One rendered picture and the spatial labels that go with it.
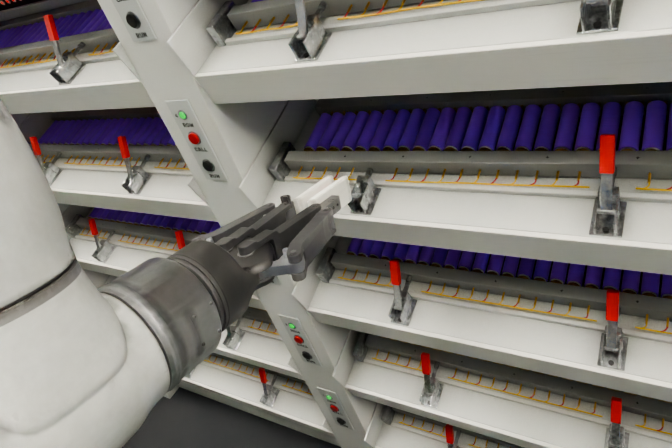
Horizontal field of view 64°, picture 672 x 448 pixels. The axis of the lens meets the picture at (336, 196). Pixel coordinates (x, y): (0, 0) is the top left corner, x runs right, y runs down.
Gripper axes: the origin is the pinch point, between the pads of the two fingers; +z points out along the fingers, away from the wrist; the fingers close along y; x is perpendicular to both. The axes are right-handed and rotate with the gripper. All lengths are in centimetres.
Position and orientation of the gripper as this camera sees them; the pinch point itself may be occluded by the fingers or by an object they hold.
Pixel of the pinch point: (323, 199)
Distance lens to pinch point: 58.6
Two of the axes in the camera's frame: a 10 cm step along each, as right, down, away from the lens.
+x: -1.7, -9.2, -3.6
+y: 8.3, 0.6, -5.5
